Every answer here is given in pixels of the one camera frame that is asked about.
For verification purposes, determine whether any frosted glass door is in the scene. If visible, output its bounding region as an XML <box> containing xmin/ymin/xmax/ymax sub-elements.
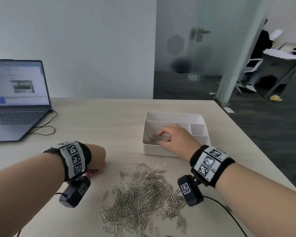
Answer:
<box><xmin>153</xmin><ymin>0</ymin><xmax>240</xmax><ymax>79</ymax></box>

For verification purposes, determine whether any hexagon door sticker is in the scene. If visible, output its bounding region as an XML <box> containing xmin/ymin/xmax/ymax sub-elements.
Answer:
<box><xmin>167</xmin><ymin>33</ymin><xmax>185</xmax><ymax>55</ymax></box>

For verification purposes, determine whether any white divided organizer tray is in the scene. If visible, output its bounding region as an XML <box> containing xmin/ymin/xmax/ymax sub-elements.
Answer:
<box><xmin>143</xmin><ymin>111</ymin><xmax>211</xmax><ymax>158</ymax></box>

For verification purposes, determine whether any silver door handle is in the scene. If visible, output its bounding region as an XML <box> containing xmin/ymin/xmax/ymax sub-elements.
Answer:
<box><xmin>196</xmin><ymin>28</ymin><xmax>212</xmax><ymax>42</ymax></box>

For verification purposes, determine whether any white office chair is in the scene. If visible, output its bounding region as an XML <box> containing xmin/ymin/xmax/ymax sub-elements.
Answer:
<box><xmin>235</xmin><ymin>58</ymin><xmax>264</xmax><ymax>97</ymax></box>

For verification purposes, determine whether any black left wristband with markers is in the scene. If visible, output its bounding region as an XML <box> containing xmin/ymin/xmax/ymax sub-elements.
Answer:
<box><xmin>43</xmin><ymin>141</ymin><xmax>92</xmax><ymax>182</ymax></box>

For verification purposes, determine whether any person's right hand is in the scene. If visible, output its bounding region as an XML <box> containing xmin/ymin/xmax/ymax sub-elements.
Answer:
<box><xmin>159</xmin><ymin>123</ymin><xmax>202</xmax><ymax>161</ymax></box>

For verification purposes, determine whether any black right camera cable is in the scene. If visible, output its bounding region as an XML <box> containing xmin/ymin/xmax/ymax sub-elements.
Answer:
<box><xmin>202</xmin><ymin>195</ymin><xmax>249</xmax><ymax>237</ymax></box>

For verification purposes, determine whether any loose pile of metal paperclips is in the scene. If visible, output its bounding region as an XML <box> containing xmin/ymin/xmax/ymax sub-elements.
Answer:
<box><xmin>99</xmin><ymin>162</ymin><xmax>188</xmax><ymax>237</ymax></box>

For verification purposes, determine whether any person's right forearm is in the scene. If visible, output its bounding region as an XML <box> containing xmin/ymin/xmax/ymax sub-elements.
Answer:
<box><xmin>214</xmin><ymin>162</ymin><xmax>296</xmax><ymax>237</ymax></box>

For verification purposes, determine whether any person's left forearm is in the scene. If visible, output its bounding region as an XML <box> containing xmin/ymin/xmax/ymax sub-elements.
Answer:
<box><xmin>0</xmin><ymin>153</ymin><xmax>65</xmax><ymax>237</ymax></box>

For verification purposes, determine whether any dark grey laptop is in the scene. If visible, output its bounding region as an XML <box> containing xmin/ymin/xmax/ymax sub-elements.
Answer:
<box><xmin>0</xmin><ymin>59</ymin><xmax>52</xmax><ymax>144</ymax></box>

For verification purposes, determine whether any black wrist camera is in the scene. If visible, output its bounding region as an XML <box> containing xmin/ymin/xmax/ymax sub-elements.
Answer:
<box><xmin>59</xmin><ymin>176</ymin><xmax>91</xmax><ymax>209</ymax></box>
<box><xmin>177</xmin><ymin>170</ymin><xmax>210</xmax><ymax>207</ymax></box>

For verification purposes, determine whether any person's left hand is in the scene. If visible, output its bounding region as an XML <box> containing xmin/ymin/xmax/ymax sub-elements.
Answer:
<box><xmin>85</xmin><ymin>145</ymin><xmax>107</xmax><ymax>177</ymax></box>

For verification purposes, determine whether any bunch of silver clips inside organizer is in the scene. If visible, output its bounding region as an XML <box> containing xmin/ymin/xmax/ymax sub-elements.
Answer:
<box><xmin>143</xmin><ymin>134</ymin><xmax>170</xmax><ymax>146</ymax></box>

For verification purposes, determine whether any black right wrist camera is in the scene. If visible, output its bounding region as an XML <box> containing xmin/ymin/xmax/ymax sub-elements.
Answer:
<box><xmin>177</xmin><ymin>170</ymin><xmax>210</xmax><ymax>207</ymax></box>

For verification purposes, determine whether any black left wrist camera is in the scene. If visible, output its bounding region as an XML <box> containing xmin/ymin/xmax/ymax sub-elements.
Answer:
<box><xmin>59</xmin><ymin>176</ymin><xmax>91</xmax><ymax>209</ymax></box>

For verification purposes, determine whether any black wristband with markers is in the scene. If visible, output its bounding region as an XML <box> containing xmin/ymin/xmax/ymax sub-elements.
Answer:
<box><xmin>43</xmin><ymin>141</ymin><xmax>92</xmax><ymax>182</ymax></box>
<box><xmin>189</xmin><ymin>145</ymin><xmax>236</xmax><ymax>188</ymax></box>

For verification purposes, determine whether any white paper sheet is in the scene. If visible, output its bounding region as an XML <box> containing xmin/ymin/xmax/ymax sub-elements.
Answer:
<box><xmin>270</xmin><ymin>28</ymin><xmax>284</xmax><ymax>40</ymax></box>

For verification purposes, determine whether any black laptop cable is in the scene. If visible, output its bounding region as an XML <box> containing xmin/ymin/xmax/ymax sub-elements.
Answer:
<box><xmin>29</xmin><ymin>109</ymin><xmax>58</xmax><ymax>136</ymax></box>

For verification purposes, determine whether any white office desk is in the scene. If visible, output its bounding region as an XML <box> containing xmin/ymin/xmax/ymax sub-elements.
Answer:
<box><xmin>261</xmin><ymin>42</ymin><xmax>296</xmax><ymax>97</ymax></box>

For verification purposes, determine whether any black right wristband with markers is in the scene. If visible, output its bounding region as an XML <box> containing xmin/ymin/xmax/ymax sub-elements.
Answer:
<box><xmin>189</xmin><ymin>145</ymin><xmax>236</xmax><ymax>188</ymax></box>

